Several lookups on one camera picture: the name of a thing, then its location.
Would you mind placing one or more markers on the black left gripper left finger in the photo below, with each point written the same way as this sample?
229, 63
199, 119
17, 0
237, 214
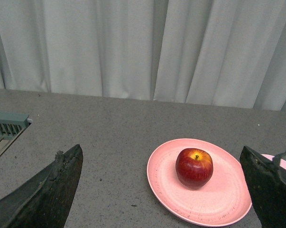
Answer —
45, 200

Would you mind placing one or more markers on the pink plate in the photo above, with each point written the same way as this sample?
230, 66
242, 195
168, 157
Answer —
224, 200

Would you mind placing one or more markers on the red apple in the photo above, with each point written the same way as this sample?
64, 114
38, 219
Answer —
194, 167

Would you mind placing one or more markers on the white curtain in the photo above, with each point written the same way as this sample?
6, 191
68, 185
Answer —
210, 52

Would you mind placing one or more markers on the green dish rack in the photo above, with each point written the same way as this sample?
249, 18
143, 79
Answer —
12, 125

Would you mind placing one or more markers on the light pink bowl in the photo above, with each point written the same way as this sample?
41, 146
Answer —
282, 161

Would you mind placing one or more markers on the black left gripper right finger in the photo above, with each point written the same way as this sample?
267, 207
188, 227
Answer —
266, 182

